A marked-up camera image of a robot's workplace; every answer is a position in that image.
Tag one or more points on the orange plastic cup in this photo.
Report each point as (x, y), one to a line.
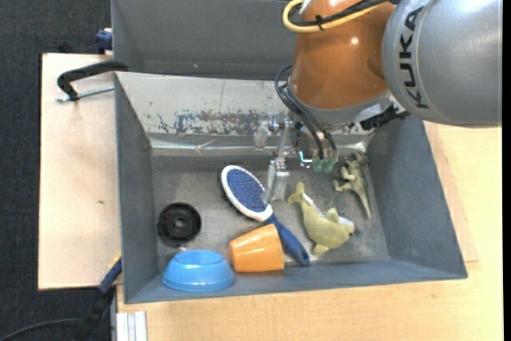
(255, 249)

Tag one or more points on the blue and white hairbrush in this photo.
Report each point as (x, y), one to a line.
(245, 189)

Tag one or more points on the black round ribbed disc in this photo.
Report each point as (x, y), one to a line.
(169, 221)

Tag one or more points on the black cylinder on white bracket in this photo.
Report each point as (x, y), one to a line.
(377, 120)

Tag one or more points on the yellow-green toy dolphin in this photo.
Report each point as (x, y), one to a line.
(323, 229)

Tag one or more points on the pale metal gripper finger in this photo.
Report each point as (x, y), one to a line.
(271, 181)
(282, 183)

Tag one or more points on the blue plastic bowl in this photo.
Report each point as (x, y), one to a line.
(197, 271)

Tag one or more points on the green toy dinosaur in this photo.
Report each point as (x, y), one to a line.
(355, 179)

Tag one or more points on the grey metal bin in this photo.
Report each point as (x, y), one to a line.
(415, 211)

